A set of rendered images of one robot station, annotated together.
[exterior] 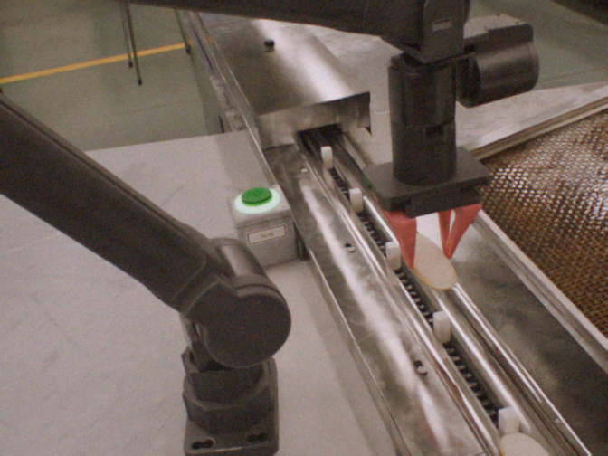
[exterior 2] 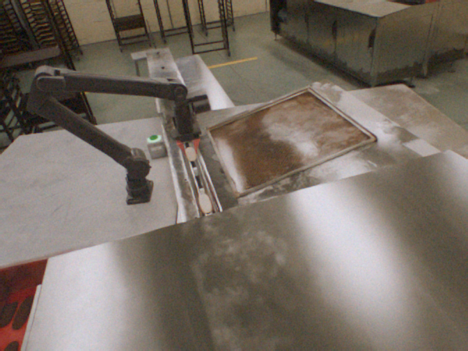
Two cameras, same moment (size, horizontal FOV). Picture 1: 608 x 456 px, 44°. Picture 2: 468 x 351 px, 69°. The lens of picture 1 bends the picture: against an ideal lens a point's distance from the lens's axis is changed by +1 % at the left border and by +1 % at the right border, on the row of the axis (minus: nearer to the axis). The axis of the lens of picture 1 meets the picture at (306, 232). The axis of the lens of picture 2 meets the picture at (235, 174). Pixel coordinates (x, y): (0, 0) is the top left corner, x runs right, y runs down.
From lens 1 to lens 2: 0.60 m
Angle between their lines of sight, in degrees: 3
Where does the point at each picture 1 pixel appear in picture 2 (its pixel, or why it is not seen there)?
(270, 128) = (164, 116)
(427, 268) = (189, 155)
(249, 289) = (138, 159)
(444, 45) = (181, 100)
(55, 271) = (97, 159)
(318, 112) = not seen: hidden behind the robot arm
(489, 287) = (215, 162)
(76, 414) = (100, 195)
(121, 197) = (104, 137)
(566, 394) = (223, 187)
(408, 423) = (178, 192)
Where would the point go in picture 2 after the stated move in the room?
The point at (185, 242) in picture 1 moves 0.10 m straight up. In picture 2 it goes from (121, 147) to (111, 120)
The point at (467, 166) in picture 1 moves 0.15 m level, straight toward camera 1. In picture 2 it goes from (196, 129) to (184, 152)
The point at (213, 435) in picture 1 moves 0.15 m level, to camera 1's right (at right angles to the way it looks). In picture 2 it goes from (133, 198) to (174, 191)
